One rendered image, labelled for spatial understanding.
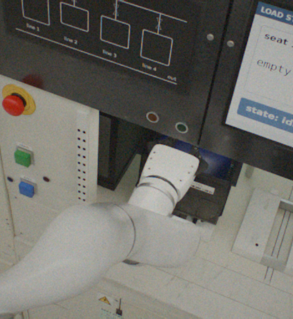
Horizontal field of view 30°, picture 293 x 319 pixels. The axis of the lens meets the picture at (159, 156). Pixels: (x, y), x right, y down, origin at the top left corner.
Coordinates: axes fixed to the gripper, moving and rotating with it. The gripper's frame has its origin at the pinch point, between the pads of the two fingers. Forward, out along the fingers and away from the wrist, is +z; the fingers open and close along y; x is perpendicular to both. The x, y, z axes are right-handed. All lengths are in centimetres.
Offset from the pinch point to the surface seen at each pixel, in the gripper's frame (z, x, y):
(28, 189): -21.7, -7.7, -26.2
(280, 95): -20.6, 36.5, 16.0
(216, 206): -0.5, -17.3, 10.5
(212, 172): 9.4, -17.6, 6.4
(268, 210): 13.5, -29.0, 22.8
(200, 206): -0.6, -19.5, 6.8
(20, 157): -21.7, 1.8, -27.2
